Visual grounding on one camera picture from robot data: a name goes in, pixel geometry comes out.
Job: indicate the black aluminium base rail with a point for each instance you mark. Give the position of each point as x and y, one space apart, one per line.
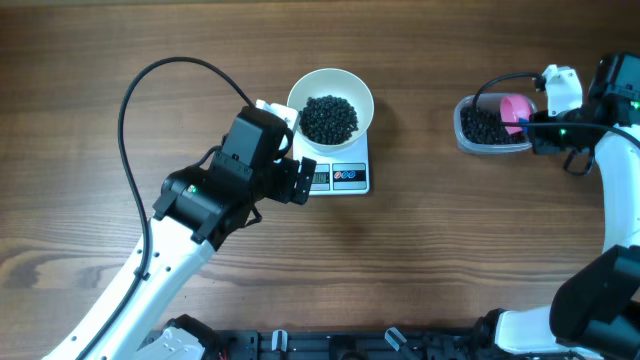
254 345

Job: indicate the clear plastic container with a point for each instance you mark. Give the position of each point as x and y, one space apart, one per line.
491 103

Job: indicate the white digital kitchen scale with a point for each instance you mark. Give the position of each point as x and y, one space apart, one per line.
341 172

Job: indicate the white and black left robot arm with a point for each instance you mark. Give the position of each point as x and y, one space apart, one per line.
196 211

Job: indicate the black beans in container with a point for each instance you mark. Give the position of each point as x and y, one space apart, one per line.
484 127

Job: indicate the pink scoop with blue handle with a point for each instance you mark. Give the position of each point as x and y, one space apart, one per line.
515 109

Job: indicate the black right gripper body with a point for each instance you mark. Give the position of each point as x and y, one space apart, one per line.
542 132

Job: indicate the black beans in bowl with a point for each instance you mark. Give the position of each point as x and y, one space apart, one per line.
328 120

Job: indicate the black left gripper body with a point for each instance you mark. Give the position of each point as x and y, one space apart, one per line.
304 180

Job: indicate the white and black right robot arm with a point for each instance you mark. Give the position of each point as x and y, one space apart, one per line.
594 313

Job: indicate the white bowl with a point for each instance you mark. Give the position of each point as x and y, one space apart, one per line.
338 83

